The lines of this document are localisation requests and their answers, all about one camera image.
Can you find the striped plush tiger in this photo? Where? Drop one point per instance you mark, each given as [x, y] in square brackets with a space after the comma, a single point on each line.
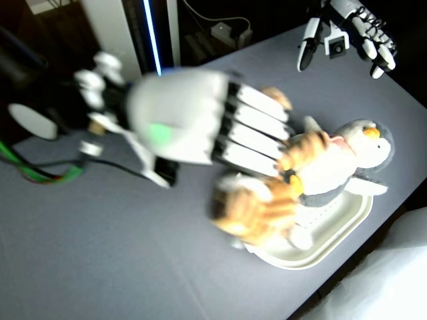
[253, 210]

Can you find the plush penguin with pink bow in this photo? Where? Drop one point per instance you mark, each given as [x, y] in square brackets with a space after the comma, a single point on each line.
[353, 156]

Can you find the white power adapter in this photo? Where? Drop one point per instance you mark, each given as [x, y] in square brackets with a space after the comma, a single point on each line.
[221, 30]

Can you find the blue light strip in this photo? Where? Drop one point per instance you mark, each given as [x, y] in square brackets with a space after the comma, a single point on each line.
[152, 36]

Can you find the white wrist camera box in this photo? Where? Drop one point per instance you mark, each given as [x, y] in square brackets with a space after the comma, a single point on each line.
[337, 46]

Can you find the white plastic tray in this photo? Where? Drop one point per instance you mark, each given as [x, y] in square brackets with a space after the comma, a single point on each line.
[337, 230]

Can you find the white pillar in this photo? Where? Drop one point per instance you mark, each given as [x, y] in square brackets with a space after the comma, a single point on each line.
[110, 33]

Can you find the white fabric sheet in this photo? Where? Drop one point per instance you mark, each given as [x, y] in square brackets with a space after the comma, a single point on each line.
[380, 276]

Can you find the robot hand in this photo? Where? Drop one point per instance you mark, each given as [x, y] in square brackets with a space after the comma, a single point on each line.
[180, 113]
[373, 36]

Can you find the grey table cloth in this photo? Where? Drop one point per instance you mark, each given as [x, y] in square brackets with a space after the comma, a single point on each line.
[100, 250]

